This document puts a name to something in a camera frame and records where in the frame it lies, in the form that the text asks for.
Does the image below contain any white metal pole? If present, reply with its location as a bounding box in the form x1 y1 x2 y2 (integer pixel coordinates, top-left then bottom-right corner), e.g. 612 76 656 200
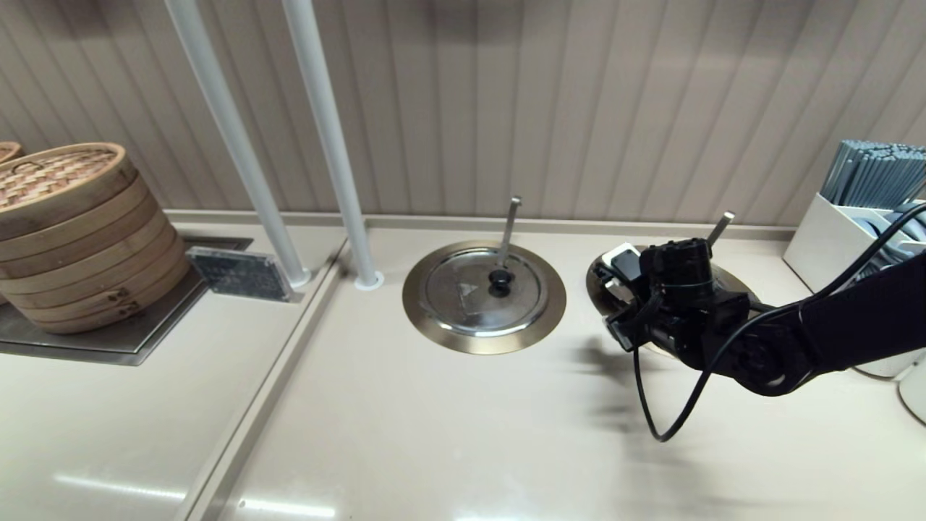
163 0 313 289
281 0 385 292

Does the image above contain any white utensil holder box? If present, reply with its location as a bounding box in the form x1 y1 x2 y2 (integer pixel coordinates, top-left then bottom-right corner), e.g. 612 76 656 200
783 192 926 294

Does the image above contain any white cylindrical cup stack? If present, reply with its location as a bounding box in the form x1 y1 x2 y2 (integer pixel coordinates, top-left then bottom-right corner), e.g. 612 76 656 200
854 351 926 379

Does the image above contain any grey-blue chopsticks bundle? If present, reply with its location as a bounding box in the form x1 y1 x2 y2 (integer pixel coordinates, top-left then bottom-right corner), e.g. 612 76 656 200
825 140 926 211

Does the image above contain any steel steamer tray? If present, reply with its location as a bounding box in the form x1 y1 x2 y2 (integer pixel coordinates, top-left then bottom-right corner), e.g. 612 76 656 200
0 237 254 366

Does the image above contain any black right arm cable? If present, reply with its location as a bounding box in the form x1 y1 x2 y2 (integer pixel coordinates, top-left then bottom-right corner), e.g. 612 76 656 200
633 203 926 442

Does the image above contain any dark acrylic label sign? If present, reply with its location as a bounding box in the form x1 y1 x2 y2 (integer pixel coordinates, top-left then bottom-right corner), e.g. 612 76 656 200
187 247 296 302

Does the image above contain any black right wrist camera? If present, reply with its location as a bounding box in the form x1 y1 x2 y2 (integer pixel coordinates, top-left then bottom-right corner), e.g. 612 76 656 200
606 311 639 353

